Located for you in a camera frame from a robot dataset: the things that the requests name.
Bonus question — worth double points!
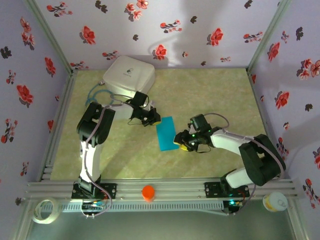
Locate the blue cloth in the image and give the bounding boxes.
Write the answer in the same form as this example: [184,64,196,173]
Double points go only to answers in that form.
[155,116,180,153]

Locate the white square case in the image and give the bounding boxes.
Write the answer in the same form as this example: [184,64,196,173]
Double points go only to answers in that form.
[103,55,156,101]

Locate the blue stethoscope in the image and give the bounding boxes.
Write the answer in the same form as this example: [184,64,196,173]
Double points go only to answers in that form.
[84,79,113,107]

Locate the small circuit board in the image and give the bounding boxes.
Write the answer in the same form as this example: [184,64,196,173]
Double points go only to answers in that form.
[223,198,245,216]
[81,201,106,213]

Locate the white and yellow cup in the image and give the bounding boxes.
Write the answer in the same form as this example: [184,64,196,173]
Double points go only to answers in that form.
[262,191,289,213]

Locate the clear tape roll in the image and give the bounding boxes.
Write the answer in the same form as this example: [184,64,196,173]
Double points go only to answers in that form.
[31,197,62,225]

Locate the grey right arm cable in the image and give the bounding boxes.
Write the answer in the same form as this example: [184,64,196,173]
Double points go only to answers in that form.
[203,112,287,216]

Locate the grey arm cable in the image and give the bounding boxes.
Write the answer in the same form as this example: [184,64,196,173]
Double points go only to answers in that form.
[203,112,287,216]
[79,93,137,219]

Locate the aluminium front rail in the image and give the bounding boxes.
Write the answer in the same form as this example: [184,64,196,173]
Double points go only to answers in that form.
[24,176,301,201]

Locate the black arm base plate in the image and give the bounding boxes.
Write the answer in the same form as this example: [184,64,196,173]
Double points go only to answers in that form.
[204,181,251,198]
[71,182,118,200]

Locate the white slotted cable duct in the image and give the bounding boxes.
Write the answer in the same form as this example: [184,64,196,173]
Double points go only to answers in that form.
[59,199,225,213]

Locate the aluminium side rail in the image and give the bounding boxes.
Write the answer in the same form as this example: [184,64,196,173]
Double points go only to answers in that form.
[37,69,79,181]
[246,67,287,180]

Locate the grey left arm cable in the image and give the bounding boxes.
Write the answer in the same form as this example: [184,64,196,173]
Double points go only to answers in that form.
[79,93,137,219]

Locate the aluminium corner post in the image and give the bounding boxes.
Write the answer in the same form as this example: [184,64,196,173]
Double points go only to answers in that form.
[246,0,293,73]
[23,0,77,75]

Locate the aluminium frame leg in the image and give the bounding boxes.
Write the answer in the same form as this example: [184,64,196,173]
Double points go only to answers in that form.
[11,198,35,240]
[286,199,310,240]

